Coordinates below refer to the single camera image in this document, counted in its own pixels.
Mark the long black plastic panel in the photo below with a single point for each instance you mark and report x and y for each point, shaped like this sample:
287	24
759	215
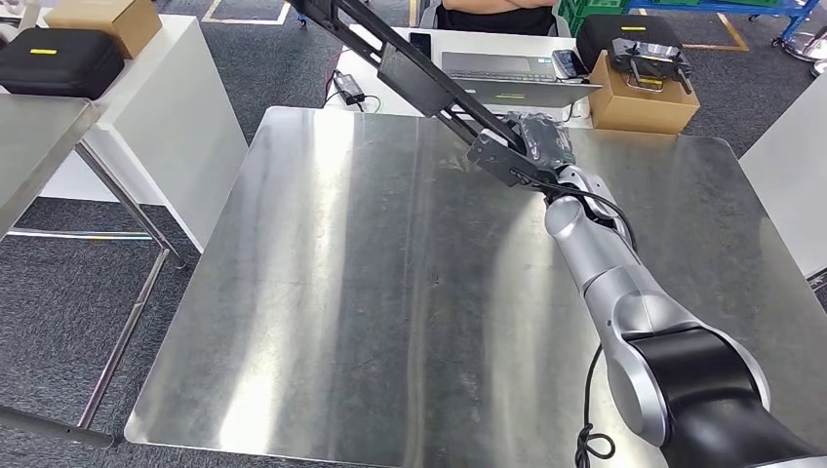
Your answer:
413	77

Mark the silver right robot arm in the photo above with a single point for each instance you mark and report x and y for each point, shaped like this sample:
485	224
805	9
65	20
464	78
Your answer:
581	245

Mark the stainless steel workbench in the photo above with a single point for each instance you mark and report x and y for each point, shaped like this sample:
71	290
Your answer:
355	291

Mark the black power adapter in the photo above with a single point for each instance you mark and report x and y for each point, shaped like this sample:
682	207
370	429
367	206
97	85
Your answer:
349	87

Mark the grey open laptop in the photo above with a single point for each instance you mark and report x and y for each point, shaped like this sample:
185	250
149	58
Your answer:
517	90

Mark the black smartphone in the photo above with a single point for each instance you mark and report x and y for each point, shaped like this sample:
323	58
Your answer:
421	44

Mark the white office desk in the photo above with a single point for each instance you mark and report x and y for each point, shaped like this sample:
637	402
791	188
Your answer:
491	40

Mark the person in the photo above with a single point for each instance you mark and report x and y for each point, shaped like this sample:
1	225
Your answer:
497	22

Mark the small handheld terminal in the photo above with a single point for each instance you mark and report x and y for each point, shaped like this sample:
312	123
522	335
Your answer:
568	64

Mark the open brown cardboard box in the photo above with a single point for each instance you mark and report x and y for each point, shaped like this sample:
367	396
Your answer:
639	110

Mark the white cabinet panel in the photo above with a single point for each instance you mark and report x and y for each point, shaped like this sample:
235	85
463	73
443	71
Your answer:
168	129
788	181

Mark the black zip carry case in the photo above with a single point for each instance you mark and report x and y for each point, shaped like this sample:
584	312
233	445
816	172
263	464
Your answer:
614	35
58	68

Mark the green plastic crate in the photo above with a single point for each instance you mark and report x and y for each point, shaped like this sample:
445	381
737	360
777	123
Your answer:
594	8

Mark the black remote controller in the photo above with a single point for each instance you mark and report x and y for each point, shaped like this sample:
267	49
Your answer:
646	55

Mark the stainless steel table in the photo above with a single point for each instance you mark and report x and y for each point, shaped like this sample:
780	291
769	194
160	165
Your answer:
32	148

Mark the chrome stanchion base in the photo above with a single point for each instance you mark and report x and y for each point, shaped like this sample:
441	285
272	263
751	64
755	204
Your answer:
807	45

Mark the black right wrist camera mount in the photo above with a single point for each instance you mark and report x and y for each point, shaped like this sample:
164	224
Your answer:
494	158

